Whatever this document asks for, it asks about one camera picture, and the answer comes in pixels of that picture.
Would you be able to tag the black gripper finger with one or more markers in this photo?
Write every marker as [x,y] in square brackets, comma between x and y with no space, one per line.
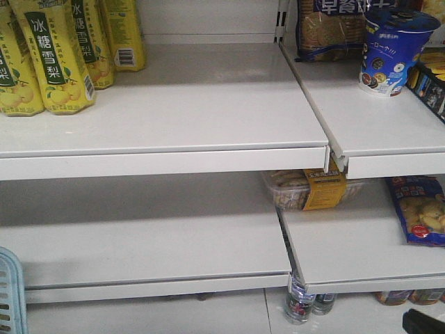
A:
[416,322]

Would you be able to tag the light blue plastic basket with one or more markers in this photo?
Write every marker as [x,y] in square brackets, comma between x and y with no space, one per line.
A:
[13,301]

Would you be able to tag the orange blue drink can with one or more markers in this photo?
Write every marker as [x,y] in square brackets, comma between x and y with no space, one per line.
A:
[426,296]
[393,297]

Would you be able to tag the clear water bottle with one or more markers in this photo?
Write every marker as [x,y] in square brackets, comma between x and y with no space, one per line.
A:
[298,302]
[323,303]

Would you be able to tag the blue cookie bag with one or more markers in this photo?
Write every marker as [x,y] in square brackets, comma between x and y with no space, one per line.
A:
[419,204]

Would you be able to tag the clear biscuit tray yellow band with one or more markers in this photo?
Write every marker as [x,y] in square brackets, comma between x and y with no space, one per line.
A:
[295,190]

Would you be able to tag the black yellow snack box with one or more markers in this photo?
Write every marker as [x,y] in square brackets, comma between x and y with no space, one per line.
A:
[426,80]

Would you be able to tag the white shelf unit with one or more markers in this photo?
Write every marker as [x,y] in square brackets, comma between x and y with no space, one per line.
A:
[147,212]

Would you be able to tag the blue cookie cup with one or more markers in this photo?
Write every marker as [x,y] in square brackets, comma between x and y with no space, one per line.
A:
[394,40]

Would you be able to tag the breakfast biscuit bag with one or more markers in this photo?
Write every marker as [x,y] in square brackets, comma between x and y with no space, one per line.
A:
[331,30]

